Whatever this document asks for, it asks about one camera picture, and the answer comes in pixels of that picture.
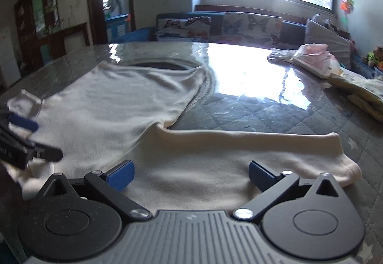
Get right butterfly cushion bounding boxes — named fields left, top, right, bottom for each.
left=221, top=12, right=283, bottom=47

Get pink plastic packet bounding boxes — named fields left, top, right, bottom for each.
left=288, top=43, right=342, bottom=79

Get small butterfly print pillow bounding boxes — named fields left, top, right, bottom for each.
left=154, top=28, right=210, bottom=41

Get butterfly print back cushion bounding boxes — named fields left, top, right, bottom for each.
left=156, top=16, right=213, bottom=30

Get white refrigerator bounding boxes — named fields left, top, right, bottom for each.
left=0, top=26, right=22, bottom=89

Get white plastic bag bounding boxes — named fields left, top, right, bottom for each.
left=267, top=47, right=300, bottom=62

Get colourful pinwheel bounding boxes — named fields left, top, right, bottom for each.
left=339, top=0, right=355, bottom=23

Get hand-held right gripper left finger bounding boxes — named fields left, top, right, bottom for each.
left=36, top=159, right=152, bottom=220

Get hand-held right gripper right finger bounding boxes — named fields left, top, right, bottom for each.
left=232, top=160, right=348, bottom=220

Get cream long-sleeved top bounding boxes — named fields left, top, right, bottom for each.
left=6, top=60, right=363, bottom=214

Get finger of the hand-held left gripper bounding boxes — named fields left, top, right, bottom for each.
left=28, top=142, right=64, bottom=162
left=6, top=114, right=40, bottom=132

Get blue low cabinet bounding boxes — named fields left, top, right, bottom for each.
left=105, top=14, right=133, bottom=44

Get round black induction cooker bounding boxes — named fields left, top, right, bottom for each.
left=131, top=61, right=196, bottom=72

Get grey pillow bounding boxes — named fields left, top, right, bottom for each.
left=304, top=14, right=353, bottom=70

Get blue sofa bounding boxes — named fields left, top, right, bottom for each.
left=115, top=5, right=383, bottom=79

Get colourful plush toy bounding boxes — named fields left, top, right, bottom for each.
left=363, top=46, right=383, bottom=70

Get yellow folded cloth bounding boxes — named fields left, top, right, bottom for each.
left=327, top=68, right=383, bottom=121

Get dark wooden display cabinet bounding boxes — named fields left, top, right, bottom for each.
left=13, top=0, right=91, bottom=65

